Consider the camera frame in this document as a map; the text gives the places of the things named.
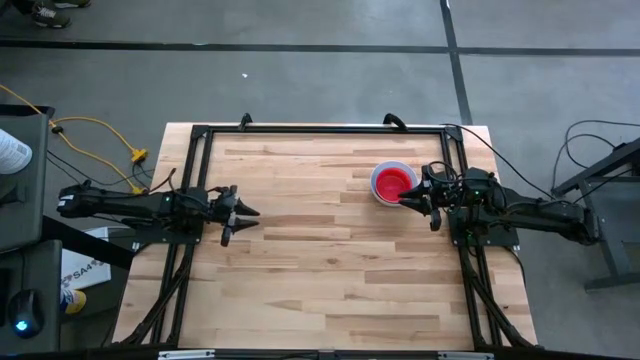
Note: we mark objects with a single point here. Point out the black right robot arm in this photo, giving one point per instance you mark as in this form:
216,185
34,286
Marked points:
540,212

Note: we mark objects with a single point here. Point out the person's dark shoe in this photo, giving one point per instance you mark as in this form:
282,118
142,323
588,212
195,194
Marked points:
72,3
50,16

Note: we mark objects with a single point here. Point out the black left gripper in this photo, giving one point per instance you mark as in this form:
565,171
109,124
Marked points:
225,207

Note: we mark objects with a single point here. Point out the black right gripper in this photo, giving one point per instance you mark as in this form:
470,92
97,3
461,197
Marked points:
445,195

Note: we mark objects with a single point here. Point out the grey desk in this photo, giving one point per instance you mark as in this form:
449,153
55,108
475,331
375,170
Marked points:
47,300

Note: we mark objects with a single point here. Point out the red plastic bowl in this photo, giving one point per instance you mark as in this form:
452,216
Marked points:
392,182

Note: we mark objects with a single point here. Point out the black metal stand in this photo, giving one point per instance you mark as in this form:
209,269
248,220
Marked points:
605,250

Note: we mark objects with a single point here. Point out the black computer mouse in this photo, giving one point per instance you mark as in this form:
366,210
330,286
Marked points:
25,310

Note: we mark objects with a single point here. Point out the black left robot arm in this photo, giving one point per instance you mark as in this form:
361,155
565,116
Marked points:
125,204

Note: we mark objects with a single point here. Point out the person's yellow blue shoe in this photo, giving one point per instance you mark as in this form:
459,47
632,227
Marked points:
74,301

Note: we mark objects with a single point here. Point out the black bar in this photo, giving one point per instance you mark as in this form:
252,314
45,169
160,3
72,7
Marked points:
85,242

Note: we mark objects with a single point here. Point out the silver metal bracket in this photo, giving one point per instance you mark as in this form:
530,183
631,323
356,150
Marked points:
465,356
185,355

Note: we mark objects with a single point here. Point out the white labelled bottle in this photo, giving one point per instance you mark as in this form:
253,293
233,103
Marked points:
12,152

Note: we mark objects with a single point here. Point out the black aluminium table frame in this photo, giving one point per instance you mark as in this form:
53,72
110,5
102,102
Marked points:
325,130

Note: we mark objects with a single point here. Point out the white printed box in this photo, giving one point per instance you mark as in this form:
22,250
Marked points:
85,270

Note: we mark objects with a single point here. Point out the white plastic bowl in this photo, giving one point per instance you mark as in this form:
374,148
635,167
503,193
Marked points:
376,195

